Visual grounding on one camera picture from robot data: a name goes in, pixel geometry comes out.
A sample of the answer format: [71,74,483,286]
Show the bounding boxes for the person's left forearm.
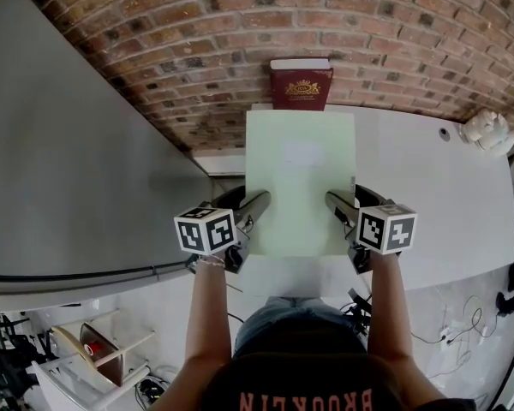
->
[170,254,242,404]

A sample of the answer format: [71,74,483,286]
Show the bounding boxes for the person's right forearm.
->
[365,249,439,404]

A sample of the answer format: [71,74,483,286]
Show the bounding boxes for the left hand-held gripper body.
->
[174,185,248,275]

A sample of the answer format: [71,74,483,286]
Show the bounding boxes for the white desk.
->
[235,104,514,300]

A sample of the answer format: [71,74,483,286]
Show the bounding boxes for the white power strip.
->
[438,323,464,351]

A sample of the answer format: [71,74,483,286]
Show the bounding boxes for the person's black shirt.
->
[199,314,481,411]

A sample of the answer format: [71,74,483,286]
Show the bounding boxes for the white pump bottle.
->
[459,113,498,144]

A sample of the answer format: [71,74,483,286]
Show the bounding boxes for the person's blue jeans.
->
[232,295,370,360]

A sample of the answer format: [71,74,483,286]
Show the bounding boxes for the white round bottle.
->
[475,108,511,150]

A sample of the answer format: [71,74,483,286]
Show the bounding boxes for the dark red book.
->
[268,57,335,112]

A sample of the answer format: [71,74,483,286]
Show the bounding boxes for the black equipment bundle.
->
[134,374,173,408]

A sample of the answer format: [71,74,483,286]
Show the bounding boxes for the beaded bracelet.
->
[194,255,227,269]

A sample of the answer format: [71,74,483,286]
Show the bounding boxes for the wooden chair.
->
[51,320,156,388]

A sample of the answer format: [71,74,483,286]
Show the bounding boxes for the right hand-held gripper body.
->
[346,184,418,276]

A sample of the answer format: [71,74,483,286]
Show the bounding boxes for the pale green box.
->
[244,110,357,258]

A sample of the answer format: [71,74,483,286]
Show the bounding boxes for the white patterned table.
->
[28,352,152,411]

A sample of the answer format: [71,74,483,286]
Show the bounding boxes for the grey refrigerator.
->
[0,0,224,313]

